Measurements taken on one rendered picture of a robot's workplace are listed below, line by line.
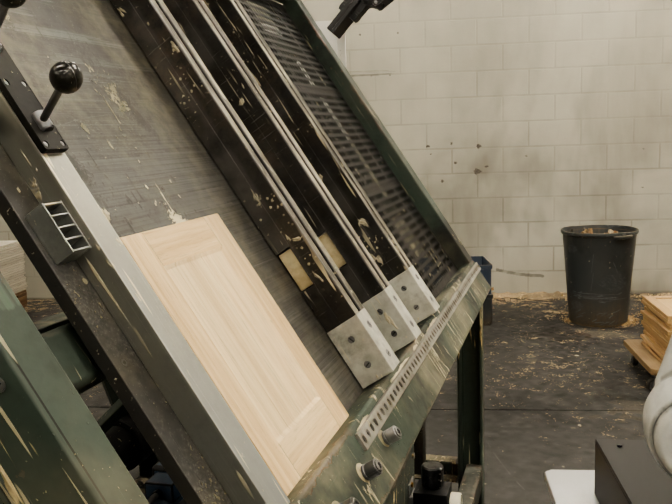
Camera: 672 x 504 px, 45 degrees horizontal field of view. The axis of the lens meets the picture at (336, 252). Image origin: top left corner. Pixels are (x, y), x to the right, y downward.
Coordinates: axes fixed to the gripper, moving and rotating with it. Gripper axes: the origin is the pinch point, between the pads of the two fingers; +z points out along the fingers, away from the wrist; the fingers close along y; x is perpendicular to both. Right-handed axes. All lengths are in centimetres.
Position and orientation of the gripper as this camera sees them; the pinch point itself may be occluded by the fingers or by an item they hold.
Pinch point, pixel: (346, 16)
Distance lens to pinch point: 136.8
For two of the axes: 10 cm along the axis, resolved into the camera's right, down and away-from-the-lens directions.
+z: -6.4, 7.5, 1.9
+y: 6.8, 6.6, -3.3
